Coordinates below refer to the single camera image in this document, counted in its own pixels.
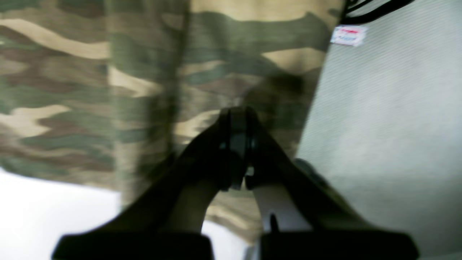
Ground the camouflage T-shirt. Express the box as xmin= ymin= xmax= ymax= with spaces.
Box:
xmin=0 ymin=0 xmax=345 ymax=244

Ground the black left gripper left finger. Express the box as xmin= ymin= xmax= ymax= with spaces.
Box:
xmin=52 ymin=108 xmax=238 ymax=260

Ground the white label sticker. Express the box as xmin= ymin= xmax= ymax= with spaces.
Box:
xmin=330 ymin=25 xmax=368 ymax=47

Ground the black cable bundle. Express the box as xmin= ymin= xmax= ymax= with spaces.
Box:
xmin=339 ymin=0 xmax=415 ymax=26

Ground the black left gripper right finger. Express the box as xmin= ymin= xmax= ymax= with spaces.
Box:
xmin=244 ymin=108 xmax=419 ymax=260

